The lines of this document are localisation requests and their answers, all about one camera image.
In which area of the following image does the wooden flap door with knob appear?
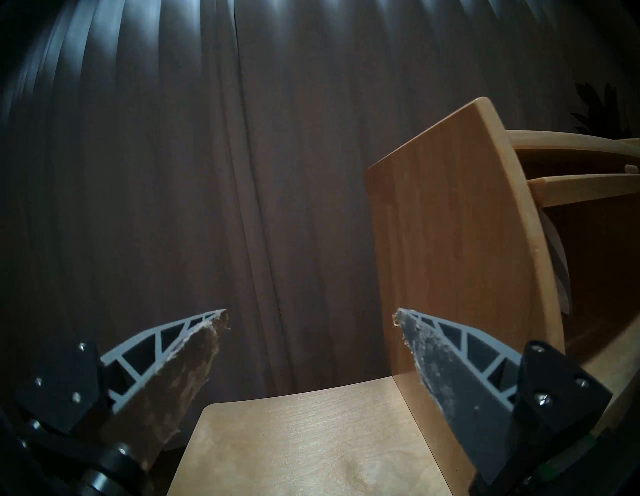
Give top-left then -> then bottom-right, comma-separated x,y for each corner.
529,164 -> 640,208

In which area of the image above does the tall dark leafy plant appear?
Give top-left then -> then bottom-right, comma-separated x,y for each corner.
570,80 -> 633,138

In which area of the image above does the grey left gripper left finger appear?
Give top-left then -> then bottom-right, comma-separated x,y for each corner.
15,308 -> 231,471

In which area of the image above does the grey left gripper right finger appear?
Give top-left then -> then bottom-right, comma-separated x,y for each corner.
391,307 -> 613,488

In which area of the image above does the wooden cabinet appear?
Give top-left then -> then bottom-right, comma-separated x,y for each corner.
364,96 -> 640,481

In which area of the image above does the grey curtain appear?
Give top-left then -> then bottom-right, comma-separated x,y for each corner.
0,0 -> 640,406

